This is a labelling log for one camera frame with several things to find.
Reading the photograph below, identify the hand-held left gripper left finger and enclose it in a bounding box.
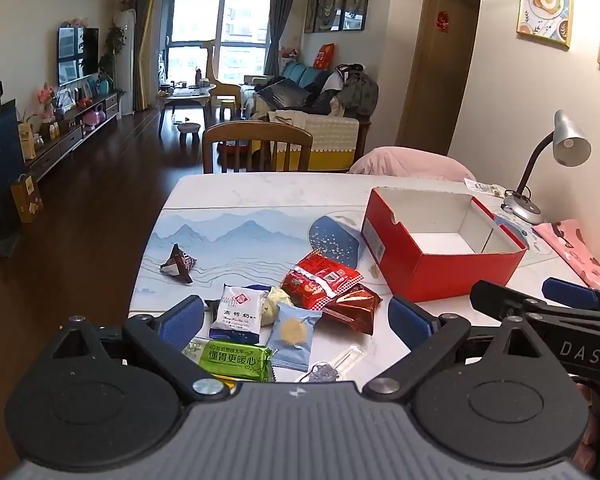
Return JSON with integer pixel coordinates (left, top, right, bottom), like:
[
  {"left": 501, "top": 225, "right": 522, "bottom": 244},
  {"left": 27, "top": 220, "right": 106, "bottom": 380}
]
[{"left": 54, "top": 294, "right": 241, "bottom": 404}]

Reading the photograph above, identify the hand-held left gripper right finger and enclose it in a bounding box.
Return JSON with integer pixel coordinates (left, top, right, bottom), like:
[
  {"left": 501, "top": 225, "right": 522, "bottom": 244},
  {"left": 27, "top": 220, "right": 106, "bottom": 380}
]
[{"left": 361, "top": 295, "right": 546, "bottom": 403}]

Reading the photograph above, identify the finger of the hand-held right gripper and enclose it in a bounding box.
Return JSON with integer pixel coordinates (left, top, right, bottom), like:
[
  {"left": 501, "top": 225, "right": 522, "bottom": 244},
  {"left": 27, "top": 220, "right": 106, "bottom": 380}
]
[
  {"left": 541, "top": 276, "right": 600, "bottom": 311},
  {"left": 469, "top": 280, "right": 572, "bottom": 329}
]

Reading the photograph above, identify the white milk candy packet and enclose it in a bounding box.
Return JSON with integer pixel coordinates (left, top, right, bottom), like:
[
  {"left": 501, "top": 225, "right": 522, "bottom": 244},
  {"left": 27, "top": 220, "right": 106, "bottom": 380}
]
[{"left": 209, "top": 284, "right": 270, "bottom": 345}]

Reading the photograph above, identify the red cardboard box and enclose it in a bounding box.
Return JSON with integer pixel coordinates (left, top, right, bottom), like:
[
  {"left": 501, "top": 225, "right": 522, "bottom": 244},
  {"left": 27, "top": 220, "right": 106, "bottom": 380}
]
[{"left": 361, "top": 186, "right": 528, "bottom": 303}]

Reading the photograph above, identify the brown-red snack packet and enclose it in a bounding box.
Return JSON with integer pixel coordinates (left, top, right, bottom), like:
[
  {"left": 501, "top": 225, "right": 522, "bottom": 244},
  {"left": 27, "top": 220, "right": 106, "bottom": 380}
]
[{"left": 322, "top": 283, "right": 383, "bottom": 336}]

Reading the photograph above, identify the dark triangular chocolate packet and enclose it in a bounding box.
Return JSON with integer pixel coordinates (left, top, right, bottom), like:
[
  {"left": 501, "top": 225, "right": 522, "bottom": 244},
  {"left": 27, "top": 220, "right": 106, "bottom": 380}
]
[{"left": 160, "top": 244, "right": 197, "bottom": 286}]

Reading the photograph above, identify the green biscuit packet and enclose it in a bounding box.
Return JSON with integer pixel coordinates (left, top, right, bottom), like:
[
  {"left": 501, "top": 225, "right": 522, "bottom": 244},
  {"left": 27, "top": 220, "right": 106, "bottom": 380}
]
[{"left": 182, "top": 338, "right": 276, "bottom": 383}]

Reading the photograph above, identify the pale gold star packet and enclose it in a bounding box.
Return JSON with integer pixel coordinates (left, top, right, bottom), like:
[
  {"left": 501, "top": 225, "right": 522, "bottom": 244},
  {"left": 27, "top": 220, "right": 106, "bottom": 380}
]
[{"left": 259, "top": 286, "right": 293, "bottom": 327}]

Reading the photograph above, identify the red snack packet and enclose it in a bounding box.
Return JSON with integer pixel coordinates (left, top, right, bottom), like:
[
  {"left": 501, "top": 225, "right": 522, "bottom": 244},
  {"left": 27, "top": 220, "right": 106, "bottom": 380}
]
[{"left": 280, "top": 251, "right": 365, "bottom": 311}]

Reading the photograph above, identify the teal candy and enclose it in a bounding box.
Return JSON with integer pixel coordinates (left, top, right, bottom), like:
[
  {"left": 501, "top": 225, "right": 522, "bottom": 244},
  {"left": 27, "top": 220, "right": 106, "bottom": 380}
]
[{"left": 300, "top": 344, "right": 369, "bottom": 385}]

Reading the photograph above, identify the light blue cookie packet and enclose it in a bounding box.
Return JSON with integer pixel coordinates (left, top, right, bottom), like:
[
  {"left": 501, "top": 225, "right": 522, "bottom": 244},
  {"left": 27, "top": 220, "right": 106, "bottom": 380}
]
[{"left": 266, "top": 302, "right": 323, "bottom": 372}]

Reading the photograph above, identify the person's right hand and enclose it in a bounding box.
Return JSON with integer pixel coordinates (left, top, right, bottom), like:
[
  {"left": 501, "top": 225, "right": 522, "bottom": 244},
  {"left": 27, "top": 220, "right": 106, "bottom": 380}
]
[{"left": 575, "top": 381, "right": 600, "bottom": 468}]

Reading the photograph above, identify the pink plastic bag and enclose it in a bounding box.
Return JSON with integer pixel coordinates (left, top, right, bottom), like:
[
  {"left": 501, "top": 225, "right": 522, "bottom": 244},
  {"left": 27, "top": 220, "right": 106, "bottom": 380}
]
[{"left": 532, "top": 219, "right": 600, "bottom": 291}]

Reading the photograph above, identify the silver desk lamp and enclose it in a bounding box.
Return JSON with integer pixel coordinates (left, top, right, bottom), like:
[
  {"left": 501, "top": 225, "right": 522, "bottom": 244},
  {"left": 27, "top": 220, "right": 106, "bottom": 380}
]
[{"left": 501, "top": 109, "right": 592, "bottom": 225}]

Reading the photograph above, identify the small dark round stool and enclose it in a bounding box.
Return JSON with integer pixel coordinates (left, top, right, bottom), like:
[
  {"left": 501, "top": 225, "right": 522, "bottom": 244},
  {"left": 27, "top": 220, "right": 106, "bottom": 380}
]
[{"left": 176, "top": 122, "right": 202, "bottom": 147}]

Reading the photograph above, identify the brown paper bag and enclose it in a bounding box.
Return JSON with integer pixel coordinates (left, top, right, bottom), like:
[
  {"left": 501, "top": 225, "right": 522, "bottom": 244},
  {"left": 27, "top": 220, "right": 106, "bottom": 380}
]
[{"left": 10, "top": 173, "right": 44, "bottom": 224}]

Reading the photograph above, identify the wooden dining chair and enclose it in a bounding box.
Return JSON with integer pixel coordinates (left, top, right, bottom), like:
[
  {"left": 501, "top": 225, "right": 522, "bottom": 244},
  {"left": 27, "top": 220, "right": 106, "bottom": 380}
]
[{"left": 201, "top": 121, "right": 314, "bottom": 175}]

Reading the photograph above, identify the cream lace sofa cover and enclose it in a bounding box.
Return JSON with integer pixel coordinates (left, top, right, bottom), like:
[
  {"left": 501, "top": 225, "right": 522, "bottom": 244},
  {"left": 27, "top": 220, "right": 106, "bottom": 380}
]
[{"left": 267, "top": 110, "right": 361, "bottom": 172}]

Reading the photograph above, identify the wooden television cabinet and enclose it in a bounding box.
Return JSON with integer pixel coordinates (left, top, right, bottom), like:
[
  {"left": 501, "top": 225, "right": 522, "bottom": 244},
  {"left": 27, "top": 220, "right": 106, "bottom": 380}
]
[{"left": 25, "top": 91, "right": 121, "bottom": 181}]

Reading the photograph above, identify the wooden door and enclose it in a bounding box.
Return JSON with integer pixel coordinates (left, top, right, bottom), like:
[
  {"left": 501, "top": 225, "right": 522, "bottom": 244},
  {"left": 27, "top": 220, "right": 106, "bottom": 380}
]
[{"left": 396, "top": 0, "right": 482, "bottom": 156}]

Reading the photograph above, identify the pink kettlebell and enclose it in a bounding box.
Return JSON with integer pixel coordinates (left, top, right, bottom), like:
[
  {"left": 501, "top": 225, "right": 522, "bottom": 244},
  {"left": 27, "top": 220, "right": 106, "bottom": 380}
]
[{"left": 82, "top": 105, "right": 107, "bottom": 131}]

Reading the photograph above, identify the wooden coffee table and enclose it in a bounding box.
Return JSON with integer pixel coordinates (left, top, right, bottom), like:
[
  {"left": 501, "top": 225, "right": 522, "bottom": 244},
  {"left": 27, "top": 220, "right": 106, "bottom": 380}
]
[{"left": 157, "top": 82, "right": 218, "bottom": 136}]

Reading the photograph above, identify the wooden giraffe chair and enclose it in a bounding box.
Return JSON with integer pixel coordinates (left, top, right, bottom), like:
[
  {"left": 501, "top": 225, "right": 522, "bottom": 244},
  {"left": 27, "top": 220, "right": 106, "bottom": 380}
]
[{"left": 200, "top": 40, "right": 242, "bottom": 106}]

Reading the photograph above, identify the black appliance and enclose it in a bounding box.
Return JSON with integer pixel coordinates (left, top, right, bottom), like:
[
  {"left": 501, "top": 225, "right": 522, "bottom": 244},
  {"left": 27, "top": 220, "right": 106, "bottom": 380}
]
[{"left": 0, "top": 99, "right": 26, "bottom": 258}]

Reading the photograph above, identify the beige paper bag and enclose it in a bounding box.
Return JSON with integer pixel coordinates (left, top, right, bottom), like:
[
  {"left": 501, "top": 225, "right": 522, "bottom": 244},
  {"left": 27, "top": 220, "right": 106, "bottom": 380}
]
[{"left": 17, "top": 122, "right": 37, "bottom": 161}]

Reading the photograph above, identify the pile of dark clothes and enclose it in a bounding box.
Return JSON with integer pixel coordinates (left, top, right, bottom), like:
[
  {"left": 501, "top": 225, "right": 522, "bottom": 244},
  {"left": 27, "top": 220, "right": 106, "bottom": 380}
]
[{"left": 325, "top": 64, "right": 380, "bottom": 121}]

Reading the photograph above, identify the black cushion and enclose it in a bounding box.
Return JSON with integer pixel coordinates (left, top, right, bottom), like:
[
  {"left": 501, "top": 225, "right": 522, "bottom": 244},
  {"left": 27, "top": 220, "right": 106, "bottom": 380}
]
[{"left": 254, "top": 80, "right": 311, "bottom": 111}]

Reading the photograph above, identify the white tower air conditioner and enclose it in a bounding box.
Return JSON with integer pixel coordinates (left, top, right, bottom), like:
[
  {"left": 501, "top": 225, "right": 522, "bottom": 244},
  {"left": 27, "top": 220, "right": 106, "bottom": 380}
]
[{"left": 116, "top": 10, "right": 136, "bottom": 116}]

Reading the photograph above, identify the teal sofa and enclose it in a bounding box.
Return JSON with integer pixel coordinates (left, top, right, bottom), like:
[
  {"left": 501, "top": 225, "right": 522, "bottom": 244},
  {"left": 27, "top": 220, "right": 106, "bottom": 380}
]
[{"left": 240, "top": 62, "right": 378, "bottom": 171}]

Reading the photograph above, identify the red gift bag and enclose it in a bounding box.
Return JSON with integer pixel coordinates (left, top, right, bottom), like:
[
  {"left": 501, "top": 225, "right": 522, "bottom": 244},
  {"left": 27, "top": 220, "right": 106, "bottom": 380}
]
[{"left": 313, "top": 43, "right": 336, "bottom": 69}]

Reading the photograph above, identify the yellow grey curtain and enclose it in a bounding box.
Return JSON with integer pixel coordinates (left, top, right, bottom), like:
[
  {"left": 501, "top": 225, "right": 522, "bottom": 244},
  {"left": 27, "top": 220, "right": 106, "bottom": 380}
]
[{"left": 132, "top": 0, "right": 156, "bottom": 111}]

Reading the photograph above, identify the green climbing plant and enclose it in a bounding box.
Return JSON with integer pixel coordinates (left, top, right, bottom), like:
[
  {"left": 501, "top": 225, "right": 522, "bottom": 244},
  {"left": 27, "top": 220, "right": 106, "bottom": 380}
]
[{"left": 99, "top": 25, "right": 127, "bottom": 96}]

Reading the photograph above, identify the gold framed food picture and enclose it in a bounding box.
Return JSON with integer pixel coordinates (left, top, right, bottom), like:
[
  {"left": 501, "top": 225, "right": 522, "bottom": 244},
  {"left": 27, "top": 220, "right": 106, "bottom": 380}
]
[{"left": 516, "top": 0, "right": 574, "bottom": 50}]

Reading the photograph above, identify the large window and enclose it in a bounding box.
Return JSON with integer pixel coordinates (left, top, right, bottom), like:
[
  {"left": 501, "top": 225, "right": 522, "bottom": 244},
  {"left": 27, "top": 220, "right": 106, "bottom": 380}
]
[{"left": 159, "top": 0, "right": 271, "bottom": 86}]

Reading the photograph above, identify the wall television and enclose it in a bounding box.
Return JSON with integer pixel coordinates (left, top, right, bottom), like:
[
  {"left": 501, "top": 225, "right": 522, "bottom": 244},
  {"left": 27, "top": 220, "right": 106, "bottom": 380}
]
[{"left": 56, "top": 26, "right": 100, "bottom": 87}]

